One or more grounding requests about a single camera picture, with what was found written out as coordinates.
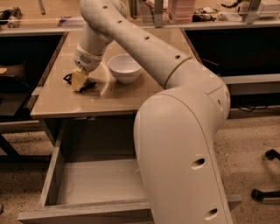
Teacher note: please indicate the white gripper with vents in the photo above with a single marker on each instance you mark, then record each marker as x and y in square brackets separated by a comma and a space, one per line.
[87, 62]

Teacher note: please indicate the black rxbar chocolate wrapper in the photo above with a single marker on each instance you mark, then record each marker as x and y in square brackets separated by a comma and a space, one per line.
[89, 84]

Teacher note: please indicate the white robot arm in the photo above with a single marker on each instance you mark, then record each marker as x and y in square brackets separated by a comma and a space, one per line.
[175, 116]

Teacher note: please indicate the grey cabinet with steel top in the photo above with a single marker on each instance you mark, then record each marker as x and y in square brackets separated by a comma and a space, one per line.
[57, 99]

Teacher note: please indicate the grey open top drawer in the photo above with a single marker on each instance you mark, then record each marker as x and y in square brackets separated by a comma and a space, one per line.
[120, 170]

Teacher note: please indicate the white bowl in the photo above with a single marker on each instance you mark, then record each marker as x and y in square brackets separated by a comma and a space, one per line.
[124, 68]

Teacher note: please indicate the black tool on counter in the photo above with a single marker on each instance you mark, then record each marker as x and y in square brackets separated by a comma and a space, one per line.
[10, 17]

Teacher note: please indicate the pink stacked plastic bins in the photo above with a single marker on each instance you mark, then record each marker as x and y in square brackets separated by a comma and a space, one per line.
[180, 11]

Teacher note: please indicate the black chair leg caster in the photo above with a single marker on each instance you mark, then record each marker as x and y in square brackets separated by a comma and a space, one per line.
[271, 154]

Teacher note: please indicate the black chair leg bar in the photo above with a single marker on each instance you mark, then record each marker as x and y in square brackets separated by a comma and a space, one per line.
[259, 196]

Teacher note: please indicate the grey metal shelf post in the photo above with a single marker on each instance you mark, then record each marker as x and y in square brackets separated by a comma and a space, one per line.
[158, 13]
[250, 17]

